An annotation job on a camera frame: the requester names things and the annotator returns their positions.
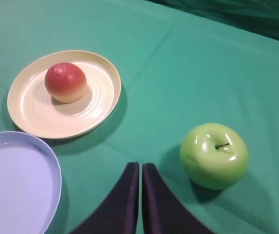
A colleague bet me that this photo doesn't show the green table cloth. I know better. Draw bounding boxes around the green table cloth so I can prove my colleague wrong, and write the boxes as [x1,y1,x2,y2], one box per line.
[0,0,279,234]

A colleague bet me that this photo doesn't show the red yellow round bread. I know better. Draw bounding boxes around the red yellow round bread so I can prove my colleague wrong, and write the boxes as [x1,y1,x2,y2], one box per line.
[45,62,87,103]

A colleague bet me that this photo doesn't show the yellow plastic plate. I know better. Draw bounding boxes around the yellow plastic plate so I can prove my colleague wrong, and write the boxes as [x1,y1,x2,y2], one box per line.
[7,50,122,139]

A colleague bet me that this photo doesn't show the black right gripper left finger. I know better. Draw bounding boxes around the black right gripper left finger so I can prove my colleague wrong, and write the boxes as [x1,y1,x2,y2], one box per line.
[72,162,140,234]

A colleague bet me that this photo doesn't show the blue plastic plate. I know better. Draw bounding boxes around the blue plastic plate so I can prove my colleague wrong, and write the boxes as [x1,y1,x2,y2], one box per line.
[0,131,62,234]

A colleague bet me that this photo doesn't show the green apple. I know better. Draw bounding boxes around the green apple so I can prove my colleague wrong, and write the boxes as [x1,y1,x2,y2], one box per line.
[180,123,249,190]

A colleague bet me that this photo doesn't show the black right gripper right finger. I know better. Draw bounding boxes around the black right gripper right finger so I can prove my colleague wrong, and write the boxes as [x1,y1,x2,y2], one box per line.
[142,163,213,234]

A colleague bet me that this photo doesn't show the green backdrop cloth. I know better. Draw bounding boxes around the green backdrop cloth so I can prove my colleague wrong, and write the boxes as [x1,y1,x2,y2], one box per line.
[154,0,279,40]

